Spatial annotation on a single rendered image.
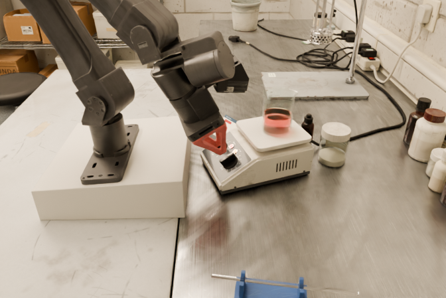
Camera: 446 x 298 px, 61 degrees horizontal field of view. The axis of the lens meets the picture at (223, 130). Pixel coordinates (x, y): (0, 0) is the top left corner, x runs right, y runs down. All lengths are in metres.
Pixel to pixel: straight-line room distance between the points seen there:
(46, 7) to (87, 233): 0.37
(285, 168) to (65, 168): 0.41
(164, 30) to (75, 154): 0.33
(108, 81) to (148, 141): 0.17
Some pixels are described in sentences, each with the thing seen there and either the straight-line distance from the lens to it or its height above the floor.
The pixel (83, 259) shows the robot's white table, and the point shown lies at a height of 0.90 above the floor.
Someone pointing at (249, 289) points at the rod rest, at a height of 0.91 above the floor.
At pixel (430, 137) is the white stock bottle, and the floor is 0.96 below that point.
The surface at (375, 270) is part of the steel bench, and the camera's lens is 0.66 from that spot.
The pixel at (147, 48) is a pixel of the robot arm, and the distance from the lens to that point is 0.58.
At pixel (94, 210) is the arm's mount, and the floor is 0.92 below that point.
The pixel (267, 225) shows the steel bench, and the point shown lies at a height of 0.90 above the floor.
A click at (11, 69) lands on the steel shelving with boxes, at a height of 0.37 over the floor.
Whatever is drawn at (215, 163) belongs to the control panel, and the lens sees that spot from 0.77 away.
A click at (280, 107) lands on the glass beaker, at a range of 0.73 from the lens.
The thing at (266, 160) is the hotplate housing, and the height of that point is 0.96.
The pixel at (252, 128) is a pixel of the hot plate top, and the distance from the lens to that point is 0.78.
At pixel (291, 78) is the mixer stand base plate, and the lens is 1.25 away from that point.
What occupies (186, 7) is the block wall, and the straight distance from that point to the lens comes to 3.20.
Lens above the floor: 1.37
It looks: 30 degrees down
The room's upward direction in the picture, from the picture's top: straight up
